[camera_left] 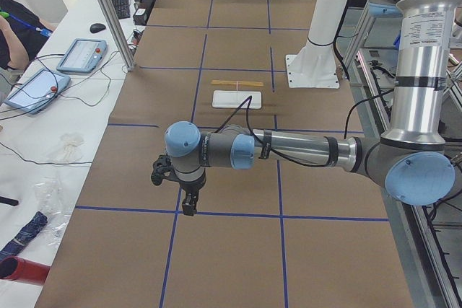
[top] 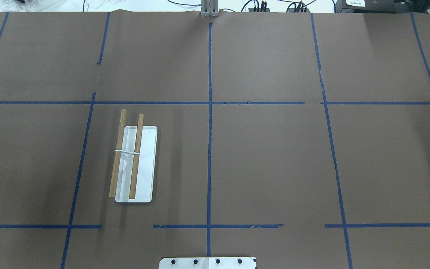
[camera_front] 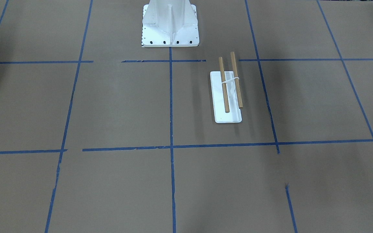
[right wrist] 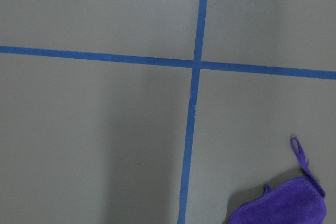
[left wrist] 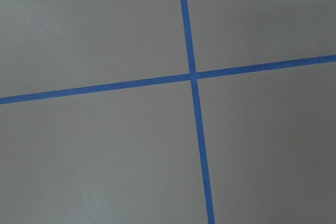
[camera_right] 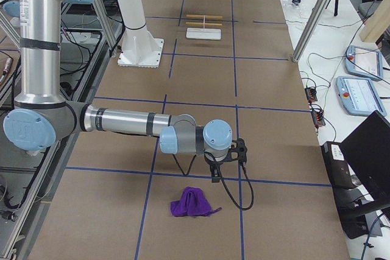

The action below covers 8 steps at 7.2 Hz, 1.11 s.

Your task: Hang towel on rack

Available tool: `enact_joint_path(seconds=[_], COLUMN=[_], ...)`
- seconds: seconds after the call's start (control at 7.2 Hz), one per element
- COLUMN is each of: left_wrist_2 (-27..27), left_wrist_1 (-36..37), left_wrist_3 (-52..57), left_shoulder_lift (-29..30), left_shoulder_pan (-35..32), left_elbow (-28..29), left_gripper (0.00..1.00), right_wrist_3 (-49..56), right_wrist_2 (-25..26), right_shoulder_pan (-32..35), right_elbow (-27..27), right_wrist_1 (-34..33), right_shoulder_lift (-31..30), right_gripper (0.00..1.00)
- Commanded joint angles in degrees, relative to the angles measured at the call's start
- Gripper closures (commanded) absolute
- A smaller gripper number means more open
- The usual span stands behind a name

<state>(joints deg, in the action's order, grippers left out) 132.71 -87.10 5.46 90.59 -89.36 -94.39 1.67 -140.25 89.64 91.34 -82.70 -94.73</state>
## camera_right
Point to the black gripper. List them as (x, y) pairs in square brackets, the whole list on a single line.
[(212, 161)]

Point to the purple towel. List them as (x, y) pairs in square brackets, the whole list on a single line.
[(192, 203)]

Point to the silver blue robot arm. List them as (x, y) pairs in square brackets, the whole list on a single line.
[(42, 116)]

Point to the wooden towel rack white base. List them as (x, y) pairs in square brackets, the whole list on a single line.
[(203, 27)]

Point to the black computer box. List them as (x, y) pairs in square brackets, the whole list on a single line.
[(337, 168)]

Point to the orange black connector box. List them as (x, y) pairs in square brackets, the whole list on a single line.
[(311, 94)]

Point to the black monitor on stand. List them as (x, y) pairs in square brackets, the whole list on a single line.
[(366, 151)]

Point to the lower teach pendant tablet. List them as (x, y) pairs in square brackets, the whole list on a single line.
[(359, 96)]

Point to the teach pendant tablet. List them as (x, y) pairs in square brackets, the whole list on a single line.
[(359, 96), (364, 62)]

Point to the upper teach pendant tablet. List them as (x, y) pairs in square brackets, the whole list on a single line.
[(364, 62)]

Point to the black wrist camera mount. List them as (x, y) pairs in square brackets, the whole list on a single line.
[(237, 152)]

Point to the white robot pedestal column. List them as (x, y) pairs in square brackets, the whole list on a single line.
[(139, 48)]

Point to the aluminium frame post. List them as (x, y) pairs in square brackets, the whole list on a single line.
[(309, 29)]

